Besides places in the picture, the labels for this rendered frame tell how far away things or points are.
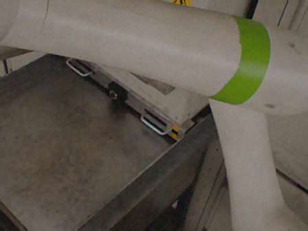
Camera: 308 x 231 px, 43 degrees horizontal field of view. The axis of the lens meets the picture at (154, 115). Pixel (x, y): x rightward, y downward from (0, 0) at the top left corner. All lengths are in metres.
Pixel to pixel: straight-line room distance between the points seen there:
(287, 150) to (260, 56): 0.75
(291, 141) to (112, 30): 0.85
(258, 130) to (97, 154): 0.56
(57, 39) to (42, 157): 0.79
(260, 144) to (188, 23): 0.38
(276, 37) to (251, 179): 0.36
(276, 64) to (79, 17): 0.25
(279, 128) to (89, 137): 0.56
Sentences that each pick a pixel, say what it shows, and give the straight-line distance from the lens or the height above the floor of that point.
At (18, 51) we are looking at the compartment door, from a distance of 1.51.
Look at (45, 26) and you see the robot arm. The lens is 0.42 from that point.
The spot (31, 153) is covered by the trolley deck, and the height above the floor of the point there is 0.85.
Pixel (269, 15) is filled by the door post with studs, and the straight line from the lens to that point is 1.07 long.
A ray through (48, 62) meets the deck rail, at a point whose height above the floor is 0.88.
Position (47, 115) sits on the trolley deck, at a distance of 1.29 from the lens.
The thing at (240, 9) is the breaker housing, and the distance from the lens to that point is 1.08.
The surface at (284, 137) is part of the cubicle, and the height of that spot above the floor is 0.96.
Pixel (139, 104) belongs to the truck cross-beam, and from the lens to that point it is 1.25.
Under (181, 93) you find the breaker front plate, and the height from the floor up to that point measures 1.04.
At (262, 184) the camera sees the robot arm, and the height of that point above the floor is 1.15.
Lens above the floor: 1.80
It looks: 47 degrees down
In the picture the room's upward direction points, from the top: 9 degrees clockwise
